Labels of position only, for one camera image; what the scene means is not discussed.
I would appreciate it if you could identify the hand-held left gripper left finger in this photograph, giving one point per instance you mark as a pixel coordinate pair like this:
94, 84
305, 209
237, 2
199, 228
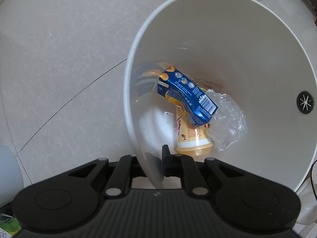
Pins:
123, 168

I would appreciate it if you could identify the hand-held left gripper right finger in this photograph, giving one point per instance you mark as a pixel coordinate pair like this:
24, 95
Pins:
165, 161

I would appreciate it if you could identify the yellow drink cup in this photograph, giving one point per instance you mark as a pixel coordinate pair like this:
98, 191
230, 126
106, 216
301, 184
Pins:
193, 138

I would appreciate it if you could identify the blue drink carton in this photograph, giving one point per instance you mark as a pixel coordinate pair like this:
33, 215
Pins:
188, 96

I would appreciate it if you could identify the clear plastic bag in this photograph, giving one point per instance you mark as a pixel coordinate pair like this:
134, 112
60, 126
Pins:
227, 121

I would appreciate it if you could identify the white trash bin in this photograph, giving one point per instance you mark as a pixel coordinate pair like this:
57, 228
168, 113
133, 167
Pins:
247, 42

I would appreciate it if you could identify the white rounded object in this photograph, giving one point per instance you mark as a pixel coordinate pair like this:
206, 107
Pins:
10, 176

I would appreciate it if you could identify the green printed packet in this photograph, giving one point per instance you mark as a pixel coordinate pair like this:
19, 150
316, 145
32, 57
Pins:
7, 224

